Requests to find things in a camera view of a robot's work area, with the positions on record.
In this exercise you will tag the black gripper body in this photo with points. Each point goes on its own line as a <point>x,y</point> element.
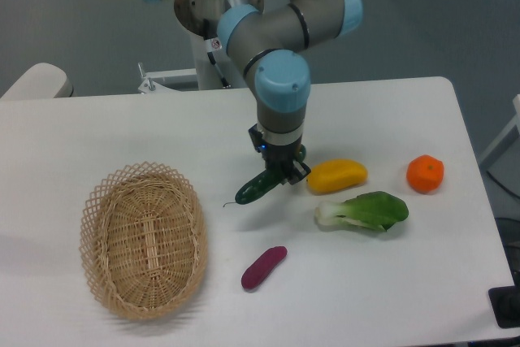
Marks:
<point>275,147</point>

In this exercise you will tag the white frame at right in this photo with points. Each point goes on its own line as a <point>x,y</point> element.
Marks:
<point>505,139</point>

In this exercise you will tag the white chair back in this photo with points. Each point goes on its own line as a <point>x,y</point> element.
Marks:
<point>41,81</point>

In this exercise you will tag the yellow mango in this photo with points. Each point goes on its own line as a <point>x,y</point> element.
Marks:
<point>336,175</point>

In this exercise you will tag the woven wicker basket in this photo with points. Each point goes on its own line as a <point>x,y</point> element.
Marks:
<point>143,243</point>

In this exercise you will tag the purple sweet potato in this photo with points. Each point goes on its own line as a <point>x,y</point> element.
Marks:
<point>262,267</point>

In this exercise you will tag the dark green cucumber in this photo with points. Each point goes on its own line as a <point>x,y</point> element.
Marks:
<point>259,187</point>

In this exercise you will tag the orange tangerine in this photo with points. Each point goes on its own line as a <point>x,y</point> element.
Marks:
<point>425,174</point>

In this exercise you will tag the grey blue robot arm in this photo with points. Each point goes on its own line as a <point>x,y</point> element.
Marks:
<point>265,48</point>

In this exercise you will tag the green bok choy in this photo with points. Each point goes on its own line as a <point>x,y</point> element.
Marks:
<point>377,211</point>

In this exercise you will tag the black device at edge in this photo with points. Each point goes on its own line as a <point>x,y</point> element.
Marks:
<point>505,305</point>

